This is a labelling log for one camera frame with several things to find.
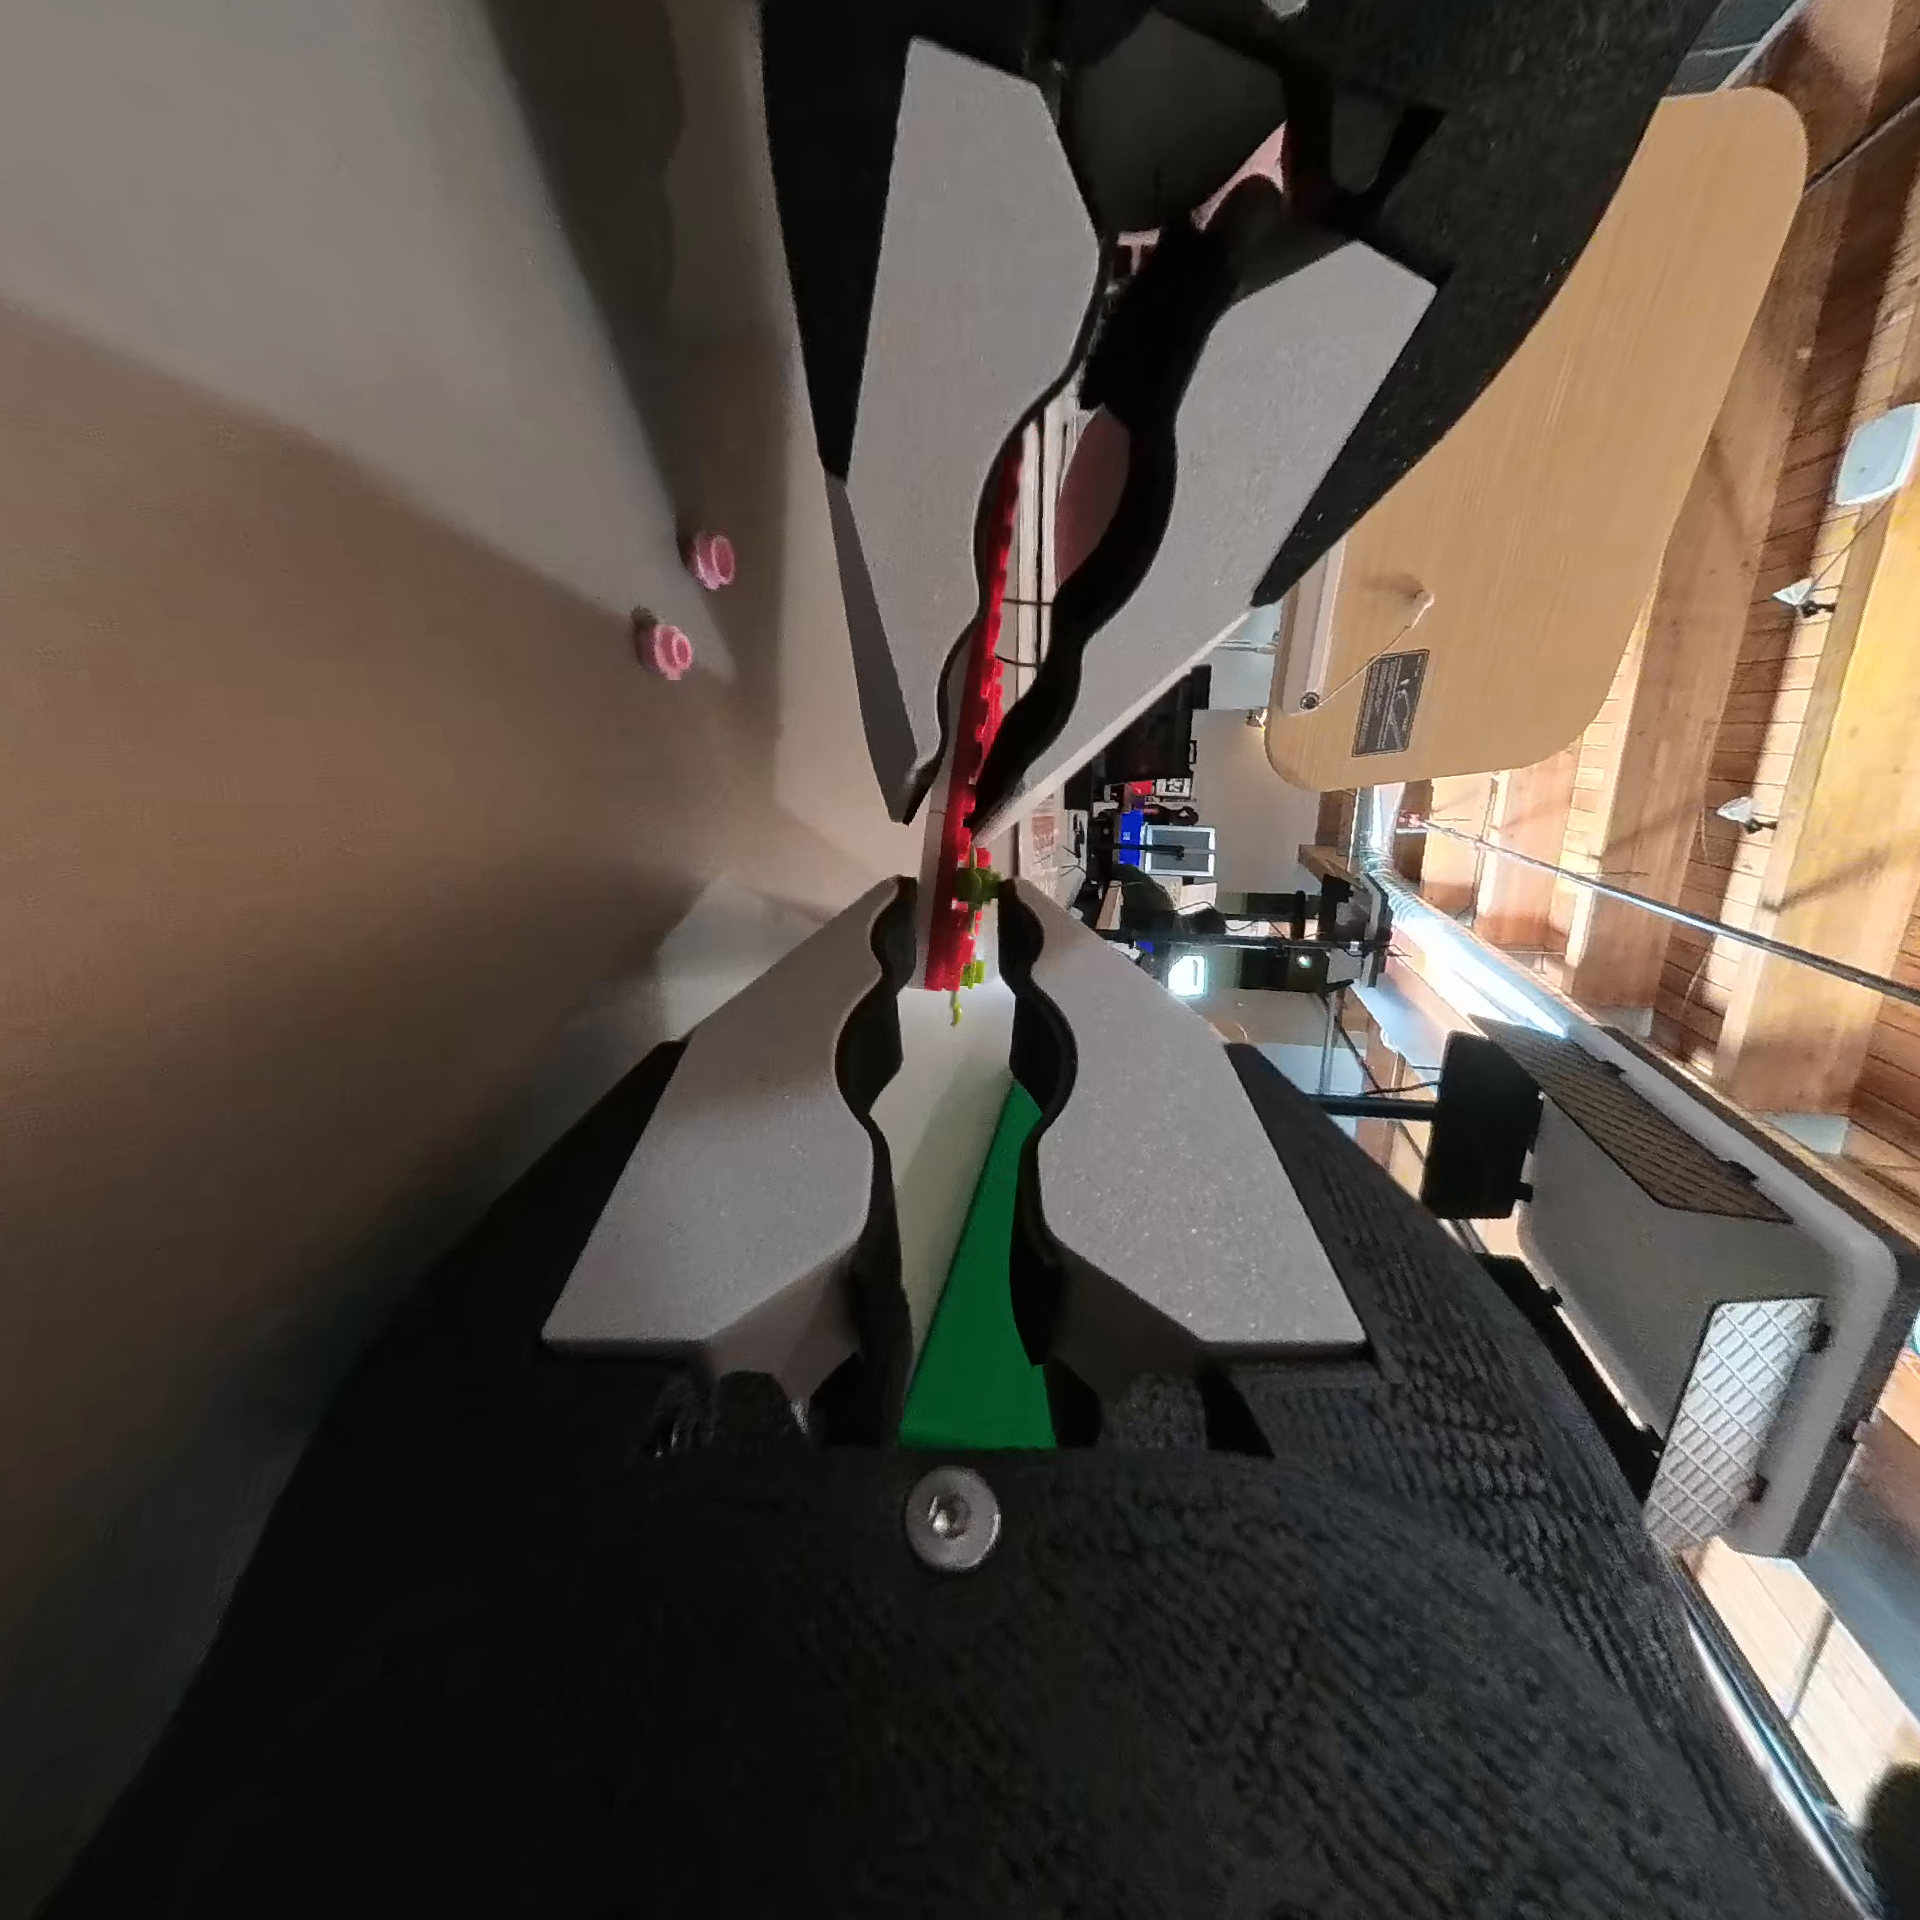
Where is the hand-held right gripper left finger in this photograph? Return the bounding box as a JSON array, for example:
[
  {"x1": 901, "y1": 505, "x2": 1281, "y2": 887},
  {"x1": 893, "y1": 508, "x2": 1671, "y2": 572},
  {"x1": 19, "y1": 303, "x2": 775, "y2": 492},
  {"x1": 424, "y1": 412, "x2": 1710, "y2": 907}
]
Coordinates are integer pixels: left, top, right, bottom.
[{"x1": 542, "y1": 875, "x2": 919, "y2": 1411}]

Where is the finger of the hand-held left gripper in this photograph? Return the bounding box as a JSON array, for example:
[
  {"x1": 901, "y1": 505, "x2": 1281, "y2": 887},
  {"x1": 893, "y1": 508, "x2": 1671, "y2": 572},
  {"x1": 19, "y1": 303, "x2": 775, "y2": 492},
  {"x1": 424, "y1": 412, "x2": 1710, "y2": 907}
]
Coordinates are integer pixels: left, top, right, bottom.
[
  {"x1": 969, "y1": 223, "x2": 1445, "y2": 844},
  {"x1": 829, "y1": 37, "x2": 1120, "y2": 828}
]

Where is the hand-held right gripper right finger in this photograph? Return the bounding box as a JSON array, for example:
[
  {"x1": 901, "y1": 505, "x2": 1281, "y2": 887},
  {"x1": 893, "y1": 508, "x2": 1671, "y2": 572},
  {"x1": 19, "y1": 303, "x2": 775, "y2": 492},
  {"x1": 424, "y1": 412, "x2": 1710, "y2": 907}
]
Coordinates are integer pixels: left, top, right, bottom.
[{"x1": 994, "y1": 880, "x2": 1370, "y2": 1378}]

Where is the red lego heart frame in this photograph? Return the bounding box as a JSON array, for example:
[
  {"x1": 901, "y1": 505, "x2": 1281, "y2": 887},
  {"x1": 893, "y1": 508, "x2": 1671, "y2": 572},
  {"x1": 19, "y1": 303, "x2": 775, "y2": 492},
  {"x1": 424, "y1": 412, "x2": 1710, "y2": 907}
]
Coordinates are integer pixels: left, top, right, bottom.
[{"x1": 919, "y1": 432, "x2": 1042, "y2": 1005}]

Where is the green plastic bin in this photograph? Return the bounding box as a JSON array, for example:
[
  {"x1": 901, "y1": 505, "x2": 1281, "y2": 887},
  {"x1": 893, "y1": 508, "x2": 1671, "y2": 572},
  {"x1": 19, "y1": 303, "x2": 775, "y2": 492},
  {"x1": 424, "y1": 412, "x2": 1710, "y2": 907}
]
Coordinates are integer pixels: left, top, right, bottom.
[{"x1": 899, "y1": 1080, "x2": 1063, "y2": 1451}]

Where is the overhead studio light panel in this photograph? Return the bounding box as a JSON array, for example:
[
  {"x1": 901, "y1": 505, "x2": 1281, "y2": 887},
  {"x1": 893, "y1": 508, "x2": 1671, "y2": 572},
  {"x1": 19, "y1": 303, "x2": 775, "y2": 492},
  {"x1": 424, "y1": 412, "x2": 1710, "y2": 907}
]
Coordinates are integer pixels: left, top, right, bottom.
[{"x1": 1420, "y1": 1017, "x2": 1920, "y2": 1564}]

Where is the silver ventilation duct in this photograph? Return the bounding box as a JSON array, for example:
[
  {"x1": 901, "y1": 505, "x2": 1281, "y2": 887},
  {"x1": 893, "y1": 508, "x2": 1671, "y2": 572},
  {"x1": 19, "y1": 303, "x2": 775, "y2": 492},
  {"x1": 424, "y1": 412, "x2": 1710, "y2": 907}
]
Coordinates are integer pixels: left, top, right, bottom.
[{"x1": 1359, "y1": 839, "x2": 1579, "y2": 1038}]

